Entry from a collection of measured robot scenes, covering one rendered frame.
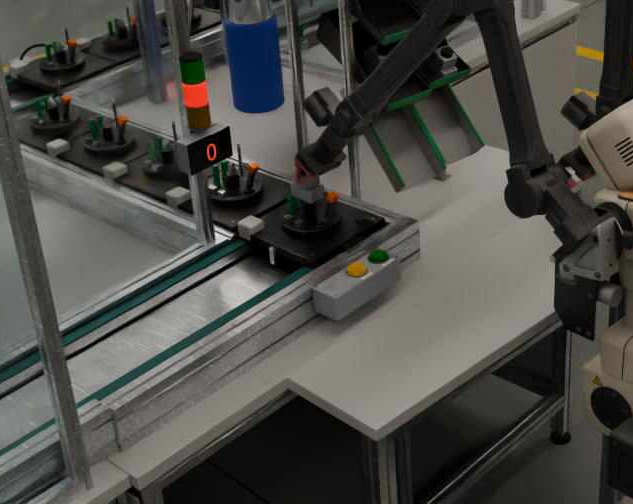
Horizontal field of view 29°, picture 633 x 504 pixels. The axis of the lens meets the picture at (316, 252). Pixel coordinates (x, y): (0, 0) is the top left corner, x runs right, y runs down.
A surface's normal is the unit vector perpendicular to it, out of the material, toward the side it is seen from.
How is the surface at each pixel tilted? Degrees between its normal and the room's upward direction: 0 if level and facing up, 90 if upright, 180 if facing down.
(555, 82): 90
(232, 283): 0
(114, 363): 0
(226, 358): 90
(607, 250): 82
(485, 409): 0
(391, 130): 45
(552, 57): 90
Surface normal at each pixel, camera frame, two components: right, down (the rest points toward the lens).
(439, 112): 0.37, -0.36
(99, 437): 0.72, 0.29
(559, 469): -0.07, -0.86
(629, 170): -0.73, 0.39
